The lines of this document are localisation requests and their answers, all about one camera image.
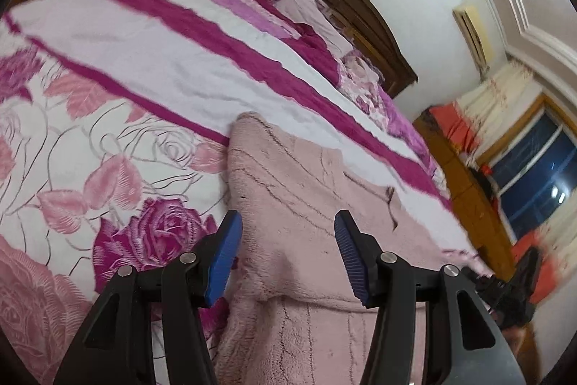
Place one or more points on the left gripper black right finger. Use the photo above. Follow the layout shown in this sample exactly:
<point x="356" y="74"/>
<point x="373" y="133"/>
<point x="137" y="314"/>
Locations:
<point x="463" y="344"/>

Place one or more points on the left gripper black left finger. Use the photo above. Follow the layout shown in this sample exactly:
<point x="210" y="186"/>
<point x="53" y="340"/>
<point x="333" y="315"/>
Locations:
<point x="113" y="344"/>

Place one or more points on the pink fuzzy knit garment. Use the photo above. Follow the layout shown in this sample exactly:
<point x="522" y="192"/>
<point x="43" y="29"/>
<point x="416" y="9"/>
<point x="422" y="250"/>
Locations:
<point x="293" y="316"/>

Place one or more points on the wooden side cabinet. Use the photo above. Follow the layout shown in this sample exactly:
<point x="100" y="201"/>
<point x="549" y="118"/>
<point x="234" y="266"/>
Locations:
<point x="473" y="209"/>

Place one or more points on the dark night window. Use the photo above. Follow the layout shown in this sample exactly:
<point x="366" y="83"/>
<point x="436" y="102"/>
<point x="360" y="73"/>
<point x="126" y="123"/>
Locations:
<point x="535" y="174"/>

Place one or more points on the cream floral curtain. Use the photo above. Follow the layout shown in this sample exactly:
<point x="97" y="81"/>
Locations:
<point x="499" y="101"/>

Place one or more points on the floral purple white bedspread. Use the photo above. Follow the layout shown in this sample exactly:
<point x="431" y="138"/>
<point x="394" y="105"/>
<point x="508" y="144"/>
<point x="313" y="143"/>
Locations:
<point x="116" y="120"/>

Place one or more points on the lilac pillow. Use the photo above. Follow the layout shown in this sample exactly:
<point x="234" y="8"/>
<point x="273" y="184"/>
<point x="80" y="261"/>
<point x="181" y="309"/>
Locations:
<point x="307" y="11"/>

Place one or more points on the wall air conditioner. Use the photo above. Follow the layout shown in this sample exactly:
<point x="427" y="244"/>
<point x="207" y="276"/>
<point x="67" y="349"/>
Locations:
<point x="477" y="39"/>

